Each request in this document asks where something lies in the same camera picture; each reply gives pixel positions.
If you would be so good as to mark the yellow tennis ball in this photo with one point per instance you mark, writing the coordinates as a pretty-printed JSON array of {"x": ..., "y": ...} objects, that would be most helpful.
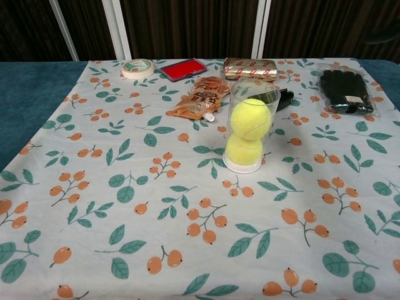
[
  {"x": 242, "y": 151},
  {"x": 250, "y": 118}
]

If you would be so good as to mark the clear plastic ball tube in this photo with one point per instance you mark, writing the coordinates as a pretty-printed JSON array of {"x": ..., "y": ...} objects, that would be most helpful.
[{"x": 240, "y": 168}]

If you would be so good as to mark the orange snack pouch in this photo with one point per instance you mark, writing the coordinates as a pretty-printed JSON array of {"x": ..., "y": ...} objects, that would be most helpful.
[{"x": 200, "y": 100}]

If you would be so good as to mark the floral print tablecloth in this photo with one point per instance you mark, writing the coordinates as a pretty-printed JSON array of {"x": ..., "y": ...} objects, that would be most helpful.
[{"x": 156, "y": 203}]

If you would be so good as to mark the red stamp pad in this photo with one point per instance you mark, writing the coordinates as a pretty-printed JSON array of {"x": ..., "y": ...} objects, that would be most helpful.
[{"x": 182, "y": 70}]

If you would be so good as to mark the gold foil package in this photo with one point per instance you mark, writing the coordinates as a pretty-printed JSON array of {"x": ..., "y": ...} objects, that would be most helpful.
[{"x": 250, "y": 68}]

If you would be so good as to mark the beige masking tape roll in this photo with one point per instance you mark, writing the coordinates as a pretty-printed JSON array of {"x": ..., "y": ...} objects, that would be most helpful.
[{"x": 137, "y": 74}]

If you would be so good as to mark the black clip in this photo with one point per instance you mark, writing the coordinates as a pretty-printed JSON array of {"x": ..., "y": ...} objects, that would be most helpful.
[{"x": 286, "y": 98}]

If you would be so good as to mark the black gloves in plastic bag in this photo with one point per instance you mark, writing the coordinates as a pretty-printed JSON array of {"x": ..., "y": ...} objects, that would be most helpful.
[{"x": 343, "y": 87}]

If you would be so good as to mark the teal table cover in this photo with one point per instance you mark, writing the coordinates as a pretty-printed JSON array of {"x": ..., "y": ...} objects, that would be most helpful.
[{"x": 25, "y": 93}]

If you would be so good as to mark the white partition frame post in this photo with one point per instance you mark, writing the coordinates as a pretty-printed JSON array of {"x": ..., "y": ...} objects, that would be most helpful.
[
  {"x": 117, "y": 31},
  {"x": 261, "y": 31},
  {"x": 64, "y": 31}
]

